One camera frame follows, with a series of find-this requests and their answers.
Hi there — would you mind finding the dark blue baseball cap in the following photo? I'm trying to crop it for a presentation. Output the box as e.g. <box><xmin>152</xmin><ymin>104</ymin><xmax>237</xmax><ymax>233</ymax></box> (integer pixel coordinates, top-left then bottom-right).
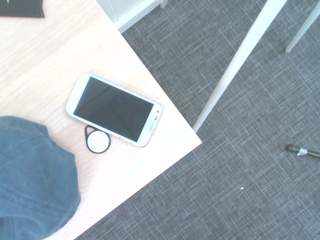
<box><xmin>0</xmin><ymin>115</ymin><xmax>82</xmax><ymax>240</ymax></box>

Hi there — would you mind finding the white smartphone with black screen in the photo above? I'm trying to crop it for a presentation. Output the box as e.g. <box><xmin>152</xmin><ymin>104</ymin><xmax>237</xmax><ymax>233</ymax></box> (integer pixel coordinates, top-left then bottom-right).
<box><xmin>65</xmin><ymin>72</ymin><xmax>164</xmax><ymax>148</ymax></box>

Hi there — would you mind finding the round white key fob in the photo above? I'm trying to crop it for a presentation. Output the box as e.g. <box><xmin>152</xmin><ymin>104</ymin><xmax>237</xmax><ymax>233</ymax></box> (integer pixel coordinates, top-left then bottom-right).
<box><xmin>84</xmin><ymin>124</ymin><xmax>112</xmax><ymax>154</ymax></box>

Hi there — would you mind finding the white cabinet base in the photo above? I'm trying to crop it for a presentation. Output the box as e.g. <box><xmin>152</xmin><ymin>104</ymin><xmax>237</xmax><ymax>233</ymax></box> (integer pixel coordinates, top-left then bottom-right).
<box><xmin>95</xmin><ymin>0</ymin><xmax>169</xmax><ymax>35</ymax></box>

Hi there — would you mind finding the black pen with tape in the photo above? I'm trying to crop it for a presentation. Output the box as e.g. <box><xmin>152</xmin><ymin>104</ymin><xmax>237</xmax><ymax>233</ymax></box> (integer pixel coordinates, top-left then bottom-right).
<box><xmin>285</xmin><ymin>144</ymin><xmax>320</xmax><ymax>159</ymax></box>

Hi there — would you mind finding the black flat object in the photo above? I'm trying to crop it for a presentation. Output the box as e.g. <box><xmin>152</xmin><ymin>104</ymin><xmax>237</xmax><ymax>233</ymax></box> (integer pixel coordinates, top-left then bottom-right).
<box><xmin>0</xmin><ymin>0</ymin><xmax>46</xmax><ymax>19</ymax></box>

